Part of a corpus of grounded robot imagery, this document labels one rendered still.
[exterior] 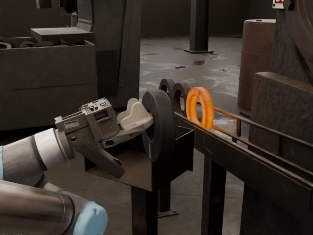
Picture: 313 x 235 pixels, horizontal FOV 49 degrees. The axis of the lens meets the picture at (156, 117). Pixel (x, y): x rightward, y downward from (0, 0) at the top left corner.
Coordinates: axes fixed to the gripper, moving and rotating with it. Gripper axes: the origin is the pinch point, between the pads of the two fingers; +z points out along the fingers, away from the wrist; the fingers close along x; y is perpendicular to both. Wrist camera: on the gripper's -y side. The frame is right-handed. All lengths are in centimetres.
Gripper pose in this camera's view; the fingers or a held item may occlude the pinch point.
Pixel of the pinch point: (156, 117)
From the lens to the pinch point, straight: 74.2
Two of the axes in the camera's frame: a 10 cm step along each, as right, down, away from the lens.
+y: -2.7, -8.9, -3.7
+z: 9.1, -3.6, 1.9
